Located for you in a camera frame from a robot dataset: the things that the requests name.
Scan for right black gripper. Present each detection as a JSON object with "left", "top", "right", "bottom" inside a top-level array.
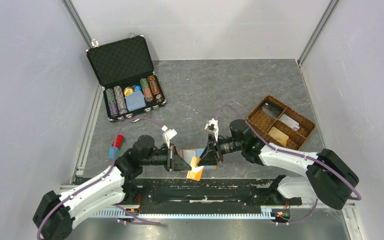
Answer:
[{"left": 197, "top": 133, "right": 244, "bottom": 167}]

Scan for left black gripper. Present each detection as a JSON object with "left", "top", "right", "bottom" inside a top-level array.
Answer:
[{"left": 141, "top": 143, "right": 192, "bottom": 172}]

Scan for brown leather card holder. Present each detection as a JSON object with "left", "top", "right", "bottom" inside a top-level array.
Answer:
[{"left": 179, "top": 148, "right": 217, "bottom": 171}]

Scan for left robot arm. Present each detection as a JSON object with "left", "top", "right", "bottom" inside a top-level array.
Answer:
[{"left": 32, "top": 135, "right": 191, "bottom": 240}]

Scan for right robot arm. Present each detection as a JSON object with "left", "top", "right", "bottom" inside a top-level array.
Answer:
[{"left": 199, "top": 118, "right": 361, "bottom": 210}]

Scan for gold card in basket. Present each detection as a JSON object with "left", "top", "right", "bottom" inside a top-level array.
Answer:
[{"left": 268, "top": 126, "right": 290, "bottom": 147}]

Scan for dark card in basket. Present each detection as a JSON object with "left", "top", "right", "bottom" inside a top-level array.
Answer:
[{"left": 261, "top": 101, "right": 284, "bottom": 120}]

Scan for blue playing card deck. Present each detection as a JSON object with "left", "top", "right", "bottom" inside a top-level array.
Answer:
[{"left": 125, "top": 91, "right": 146, "bottom": 112}]

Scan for white card in basket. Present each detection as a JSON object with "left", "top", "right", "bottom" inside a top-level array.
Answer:
[{"left": 279, "top": 113, "right": 300, "bottom": 131}]

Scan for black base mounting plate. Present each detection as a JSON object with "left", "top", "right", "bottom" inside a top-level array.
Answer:
[{"left": 119, "top": 178, "right": 302, "bottom": 215}]

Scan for red blue toy block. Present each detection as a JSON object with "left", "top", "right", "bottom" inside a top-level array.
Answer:
[{"left": 108, "top": 134, "right": 125, "bottom": 160}]

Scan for brown wicker divided basket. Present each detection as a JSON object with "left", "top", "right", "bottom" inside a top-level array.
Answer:
[{"left": 246, "top": 95, "right": 316, "bottom": 150}]

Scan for brown orange chip stack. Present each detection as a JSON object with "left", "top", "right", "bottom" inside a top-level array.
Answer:
[{"left": 147, "top": 75, "right": 163, "bottom": 103}]

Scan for grey purple chip stack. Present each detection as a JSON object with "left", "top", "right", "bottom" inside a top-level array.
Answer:
[{"left": 113, "top": 86, "right": 127, "bottom": 114}]

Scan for green red chip stack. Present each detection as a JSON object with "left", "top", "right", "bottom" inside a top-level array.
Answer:
[{"left": 140, "top": 78, "right": 154, "bottom": 102}]

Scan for green purple chip stack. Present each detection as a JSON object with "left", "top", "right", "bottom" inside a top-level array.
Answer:
[{"left": 105, "top": 88, "right": 119, "bottom": 116}]

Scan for black poker chip case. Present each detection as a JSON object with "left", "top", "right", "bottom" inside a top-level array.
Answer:
[{"left": 86, "top": 35, "right": 167, "bottom": 123}]

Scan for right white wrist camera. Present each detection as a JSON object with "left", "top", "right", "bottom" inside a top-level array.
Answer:
[{"left": 204, "top": 118, "right": 219, "bottom": 142}]

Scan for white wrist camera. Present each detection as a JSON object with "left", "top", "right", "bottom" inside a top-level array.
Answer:
[
  {"left": 161, "top": 125, "right": 178, "bottom": 147},
  {"left": 204, "top": 118, "right": 219, "bottom": 142}
]

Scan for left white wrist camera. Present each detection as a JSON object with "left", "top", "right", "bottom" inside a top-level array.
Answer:
[{"left": 161, "top": 125, "right": 178, "bottom": 147}]

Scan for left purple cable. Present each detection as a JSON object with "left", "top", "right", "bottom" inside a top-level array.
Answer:
[{"left": 36, "top": 116, "right": 165, "bottom": 240}]

